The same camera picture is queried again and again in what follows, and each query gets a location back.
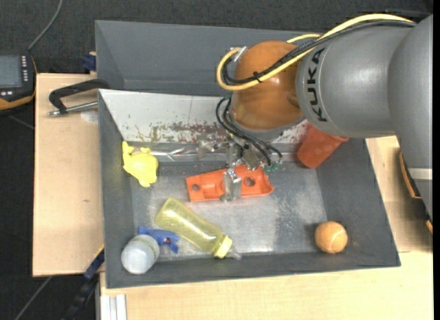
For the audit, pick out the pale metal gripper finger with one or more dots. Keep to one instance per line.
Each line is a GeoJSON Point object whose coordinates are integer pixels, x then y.
{"type": "Point", "coordinates": [237, 188]}
{"type": "Point", "coordinates": [227, 188]}

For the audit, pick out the orange flat block with holes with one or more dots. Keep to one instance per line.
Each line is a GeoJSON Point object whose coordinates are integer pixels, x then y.
{"type": "Point", "coordinates": [206, 184]}

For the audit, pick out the yellow clear plastic bottle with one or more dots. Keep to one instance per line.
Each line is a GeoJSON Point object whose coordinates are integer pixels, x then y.
{"type": "Point", "coordinates": [187, 225]}

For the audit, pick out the grey metal bin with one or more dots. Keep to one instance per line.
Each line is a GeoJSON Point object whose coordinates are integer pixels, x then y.
{"type": "Point", "coordinates": [295, 205]}

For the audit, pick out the orange plastic cup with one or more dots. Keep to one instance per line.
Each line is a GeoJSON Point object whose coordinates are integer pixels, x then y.
{"type": "Point", "coordinates": [314, 150]}

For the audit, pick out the yellow toy whale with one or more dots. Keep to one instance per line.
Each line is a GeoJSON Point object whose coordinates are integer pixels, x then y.
{"type": "Point", "coordinates": [141, 167]}

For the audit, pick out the orange tennis ball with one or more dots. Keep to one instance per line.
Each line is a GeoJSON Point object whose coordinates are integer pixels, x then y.
{"type": "Point", "coordinates": [331, 237]}

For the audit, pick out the white spray bottle blue trigger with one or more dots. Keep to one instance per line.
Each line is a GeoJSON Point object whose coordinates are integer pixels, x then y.
{"type": "Point", "coordinates": [139, 255]}

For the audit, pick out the pale wood flat board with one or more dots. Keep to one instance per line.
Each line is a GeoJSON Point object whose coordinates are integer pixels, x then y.
{"type": "Point", "coordinates": [65, 181]}

